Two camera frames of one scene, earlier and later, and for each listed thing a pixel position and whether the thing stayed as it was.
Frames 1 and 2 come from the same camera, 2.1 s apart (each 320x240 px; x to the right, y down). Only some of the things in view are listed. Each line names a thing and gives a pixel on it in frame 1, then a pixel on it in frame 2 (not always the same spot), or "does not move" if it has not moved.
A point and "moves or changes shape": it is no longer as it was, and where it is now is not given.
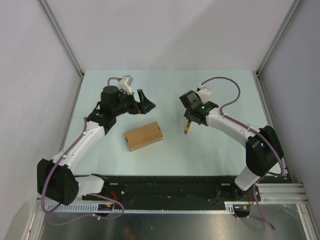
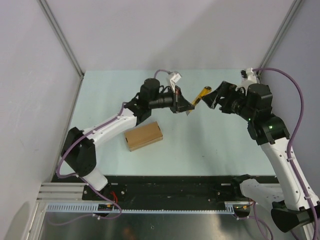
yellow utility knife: (187, 125) moves or changes shape
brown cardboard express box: (143, 135) does not move
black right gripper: (187, 115) -> (225, 90)
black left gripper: (146, 105) -> (179, 104)
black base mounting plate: (178, 190) does not move
